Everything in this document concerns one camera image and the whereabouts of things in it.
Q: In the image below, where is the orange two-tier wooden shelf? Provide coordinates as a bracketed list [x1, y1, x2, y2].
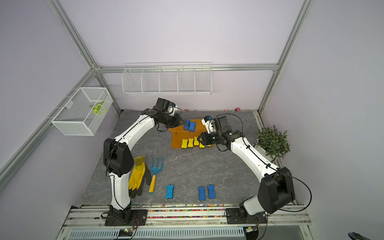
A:
[169, 119, 214, 149]

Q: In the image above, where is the blue whiteboard eraser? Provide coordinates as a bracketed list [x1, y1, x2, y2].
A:
[184, 120, 191, 131]
[189, 121, 197, 132]
[207, 185, 216, 199]
[166, 185, 174, 199]
[198, 187, 206, 201]

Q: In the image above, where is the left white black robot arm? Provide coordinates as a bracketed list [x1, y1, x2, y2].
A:
[103, 105, 183, 222]

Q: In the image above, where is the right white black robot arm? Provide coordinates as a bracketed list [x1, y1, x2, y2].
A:
[198, 115, 295, 216]

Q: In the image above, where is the potted green plant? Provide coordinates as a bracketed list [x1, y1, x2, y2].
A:
[254, 125, 291, 161]

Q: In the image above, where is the blue yellow garden fork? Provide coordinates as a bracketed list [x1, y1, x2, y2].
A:
[149, 158, 164, 194]

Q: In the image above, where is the yellow black gardening glove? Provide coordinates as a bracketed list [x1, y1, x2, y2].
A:
[129, 156, 152, 199]

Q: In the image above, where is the green toy in basket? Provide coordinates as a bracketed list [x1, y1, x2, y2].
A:
[90, 101, 106, 116]

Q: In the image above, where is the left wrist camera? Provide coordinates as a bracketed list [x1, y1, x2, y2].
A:
[154, 98, 177, 115]

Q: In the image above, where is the long white wire wall basket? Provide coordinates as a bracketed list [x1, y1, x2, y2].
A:
[122, 62, 213, 96]

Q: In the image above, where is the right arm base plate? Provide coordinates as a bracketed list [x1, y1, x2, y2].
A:
[224, 208, 267, 225]

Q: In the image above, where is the white wire side basket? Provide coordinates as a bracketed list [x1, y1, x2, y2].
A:
[51, 87, 113, 136]

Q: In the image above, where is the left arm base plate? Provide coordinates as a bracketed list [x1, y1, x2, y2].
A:
[105, 209, 148, 227]

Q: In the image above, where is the aluminium rail frame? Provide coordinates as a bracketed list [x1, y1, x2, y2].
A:
[57, 204, 317, 240]

